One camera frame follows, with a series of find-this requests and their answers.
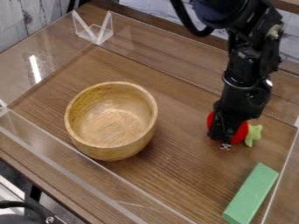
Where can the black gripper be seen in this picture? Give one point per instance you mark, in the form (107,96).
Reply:
(243,102)

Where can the red felt strawberry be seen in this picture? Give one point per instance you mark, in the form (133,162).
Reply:
(248,133)

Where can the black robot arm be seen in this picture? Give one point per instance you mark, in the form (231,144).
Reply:
(254,25)

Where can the light wooden bowl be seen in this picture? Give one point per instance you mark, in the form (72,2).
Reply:
(111,120)

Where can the green foam block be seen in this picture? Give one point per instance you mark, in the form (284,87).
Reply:
(251,194)

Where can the black table leg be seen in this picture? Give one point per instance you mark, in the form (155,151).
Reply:
(35,193)

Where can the clear acrylic corner bracket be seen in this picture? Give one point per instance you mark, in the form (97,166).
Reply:
(93,33)

